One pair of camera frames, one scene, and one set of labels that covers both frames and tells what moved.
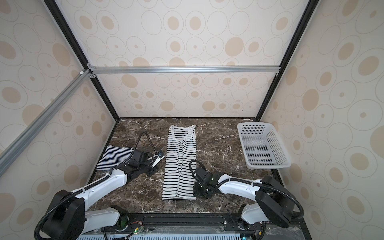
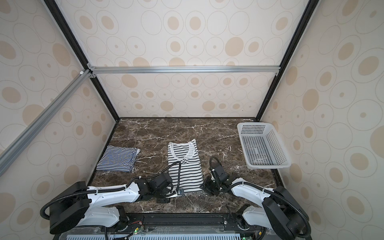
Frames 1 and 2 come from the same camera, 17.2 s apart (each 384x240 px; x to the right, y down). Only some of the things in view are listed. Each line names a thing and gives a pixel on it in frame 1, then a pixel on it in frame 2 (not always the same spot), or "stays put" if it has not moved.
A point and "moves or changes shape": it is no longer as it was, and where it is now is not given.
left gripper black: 153,172 -> 166,201
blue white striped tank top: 113,156 stays put
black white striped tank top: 180,154 moves or changes shape
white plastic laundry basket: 261,146 stays put
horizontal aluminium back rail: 183,70 stays put
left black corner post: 54,8 stays put
